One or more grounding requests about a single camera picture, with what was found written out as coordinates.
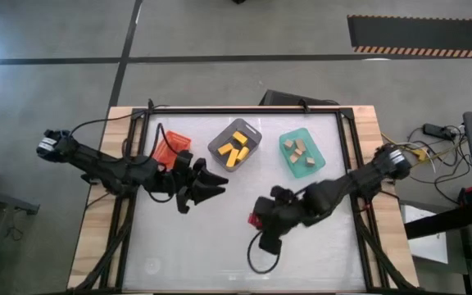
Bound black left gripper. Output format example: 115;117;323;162
156;150;229;215

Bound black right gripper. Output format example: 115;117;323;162
254;186;309;256

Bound long red block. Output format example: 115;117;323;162
247;211;263;229

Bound orange plastic basket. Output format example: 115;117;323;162
152;130;193;171

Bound teal plastic bin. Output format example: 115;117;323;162
279;127;326;179

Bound grey plastic bin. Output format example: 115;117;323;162
207;118;263;172

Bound black box behind table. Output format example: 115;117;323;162
259;89;340;108

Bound white paper sheet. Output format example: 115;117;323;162
399;203;450;266

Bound black stand bar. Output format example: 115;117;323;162
403;204;472;241

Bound black power strip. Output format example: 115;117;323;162
423;123;452;140

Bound black hazard stripe floor mat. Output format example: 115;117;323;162
347;15;472;59

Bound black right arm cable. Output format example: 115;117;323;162
246;231;282;275

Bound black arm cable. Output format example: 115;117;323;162
153;121;180;159
246;231;282;275

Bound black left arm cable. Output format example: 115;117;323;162
153;121;180;159

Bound black metal table frame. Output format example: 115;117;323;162
71;107;415;294

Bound long black cable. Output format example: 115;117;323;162
67;104;171;135

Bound yellow cable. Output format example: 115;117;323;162
381;133;472;163

